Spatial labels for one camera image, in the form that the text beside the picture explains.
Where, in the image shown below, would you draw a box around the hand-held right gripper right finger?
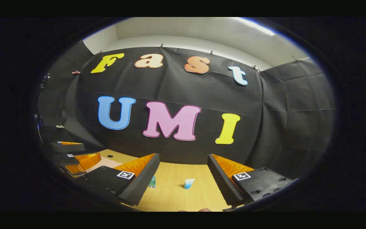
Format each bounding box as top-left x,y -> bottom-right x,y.
207,154 -> 300,207

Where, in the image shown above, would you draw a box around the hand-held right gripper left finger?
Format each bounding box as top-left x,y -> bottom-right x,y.
75,153 -> 160,206

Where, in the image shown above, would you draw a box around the pink suitcase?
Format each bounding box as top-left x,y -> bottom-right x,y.
85,157 -> 124,174

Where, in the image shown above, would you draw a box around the black backdrop cloth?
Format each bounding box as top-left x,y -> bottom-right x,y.
35,40 -> 336,182

